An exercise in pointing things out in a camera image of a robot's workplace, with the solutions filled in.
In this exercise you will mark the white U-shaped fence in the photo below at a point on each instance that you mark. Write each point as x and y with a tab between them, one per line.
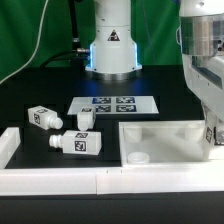
206	176

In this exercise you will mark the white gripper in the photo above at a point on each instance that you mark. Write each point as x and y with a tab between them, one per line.
207	83

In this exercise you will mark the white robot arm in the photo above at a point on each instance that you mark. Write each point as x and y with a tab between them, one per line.
113	53

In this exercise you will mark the green backdrop curtain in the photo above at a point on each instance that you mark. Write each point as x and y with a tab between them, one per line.
31	31

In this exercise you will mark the white AprilTag sheet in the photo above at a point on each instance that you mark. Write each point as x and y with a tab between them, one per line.
115	104

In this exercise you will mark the white square tabletop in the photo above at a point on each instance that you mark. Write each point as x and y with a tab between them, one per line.
162	142

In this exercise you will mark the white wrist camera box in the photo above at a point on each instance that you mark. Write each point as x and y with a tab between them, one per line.
178	36

